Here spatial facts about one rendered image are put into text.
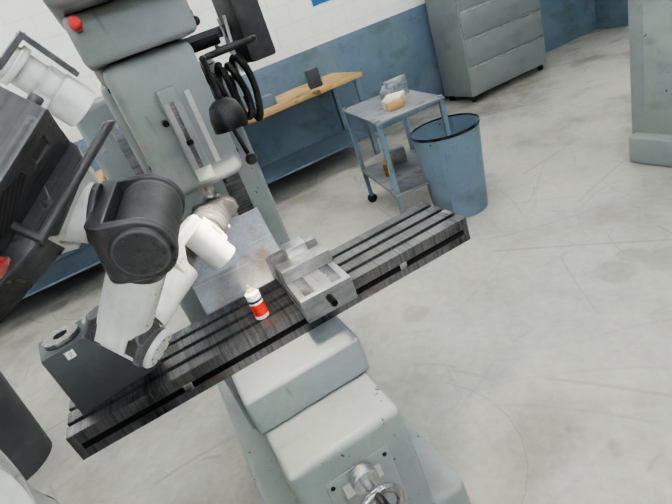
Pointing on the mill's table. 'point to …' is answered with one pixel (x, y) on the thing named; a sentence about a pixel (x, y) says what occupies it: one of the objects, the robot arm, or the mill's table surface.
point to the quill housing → (122, 87)
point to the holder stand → (86, 367)
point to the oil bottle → (256, 303)
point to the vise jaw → (304, 263)
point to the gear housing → (128, 28)
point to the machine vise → (315, 285)
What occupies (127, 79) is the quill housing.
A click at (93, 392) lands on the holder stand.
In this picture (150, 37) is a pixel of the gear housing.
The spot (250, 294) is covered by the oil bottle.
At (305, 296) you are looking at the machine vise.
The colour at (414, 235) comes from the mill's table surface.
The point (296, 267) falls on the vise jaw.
